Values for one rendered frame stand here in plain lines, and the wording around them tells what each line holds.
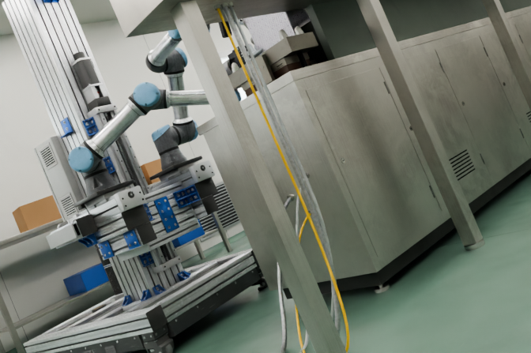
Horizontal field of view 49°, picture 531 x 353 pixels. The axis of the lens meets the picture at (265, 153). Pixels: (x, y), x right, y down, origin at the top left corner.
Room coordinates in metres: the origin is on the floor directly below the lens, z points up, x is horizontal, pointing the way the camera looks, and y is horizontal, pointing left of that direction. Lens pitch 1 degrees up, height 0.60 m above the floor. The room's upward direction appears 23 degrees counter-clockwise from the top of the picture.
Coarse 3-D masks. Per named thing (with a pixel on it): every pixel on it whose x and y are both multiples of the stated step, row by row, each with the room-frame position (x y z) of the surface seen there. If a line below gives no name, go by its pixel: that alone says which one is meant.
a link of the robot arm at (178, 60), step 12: (180, 48) 3.13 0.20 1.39; (168, 60) 3.06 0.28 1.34; (180, 60) 3.10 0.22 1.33; (168, 72) 3.10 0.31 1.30; (180, 72) 3.12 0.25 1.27; (168, 84) 3.17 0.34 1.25; (180, 84) 3.15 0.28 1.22; (180, 108) 3.19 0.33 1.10; (180, 120) 3.21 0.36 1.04; (192, 120) 3.25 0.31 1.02; (180, 132) 3.21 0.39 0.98; (192, 132) 3.25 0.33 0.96; (180, 144) 3.24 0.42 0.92
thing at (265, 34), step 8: (272, 16) 2.43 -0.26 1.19; (280, 16) 2.40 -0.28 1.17; (256, 24) 2.50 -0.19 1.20; (264, 24) 2.47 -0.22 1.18; (272, 24) 2.44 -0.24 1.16; (280, 24) 2.41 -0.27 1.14; (288, 24) 2.38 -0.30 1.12; (256, 32) 2.52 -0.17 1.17; (264, 32) 2.48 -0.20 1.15; (272, 32) 2.45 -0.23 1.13; (288, 32) 2.39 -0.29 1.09; (256, 40) 2.53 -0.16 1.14; (264, 40) 2.50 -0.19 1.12; (272, 40) 2.47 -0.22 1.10; (280, 40) 2.44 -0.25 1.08; (264, 48) 2.51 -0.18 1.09
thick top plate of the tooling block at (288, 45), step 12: (288, 36) 2.16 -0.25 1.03; (300, 36) 2.20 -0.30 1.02; (312, 36) 2.25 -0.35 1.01; (276, 48) 2.20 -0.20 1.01; (288, 48) 2.16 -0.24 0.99; (300, 48) 2.18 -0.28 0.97; (312, 48) 2.27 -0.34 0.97; (276, 60) 2.22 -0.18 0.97; (240, 72) 2.37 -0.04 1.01; (240, 84) 2.40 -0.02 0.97
